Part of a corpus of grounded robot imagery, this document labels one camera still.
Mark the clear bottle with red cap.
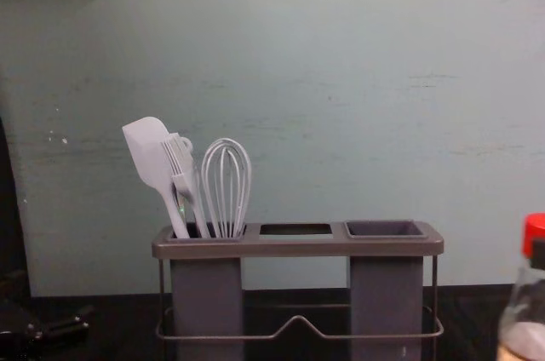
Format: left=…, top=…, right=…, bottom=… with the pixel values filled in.
left=497, top=212, right=545, bottom=361

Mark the grey plastic rack bin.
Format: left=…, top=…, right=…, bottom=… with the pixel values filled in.
left=343, top=219, right=427, bottom=361
left=164, top=224, right=249, bottom=361

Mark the pale grey silicone spatula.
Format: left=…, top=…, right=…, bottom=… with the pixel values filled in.
left=121, top=115, right=192, bottom=240

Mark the pale grey silicone whisk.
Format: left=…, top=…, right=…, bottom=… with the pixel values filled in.
left=200, top=137, right=254, bottom=239

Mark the black table cloth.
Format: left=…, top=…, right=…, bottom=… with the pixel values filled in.
left=0, top=283, right=545, bottom=361

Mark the grey wire utensil rack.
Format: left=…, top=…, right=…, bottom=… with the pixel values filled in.
left=151, top=220, right=445, bottom=361

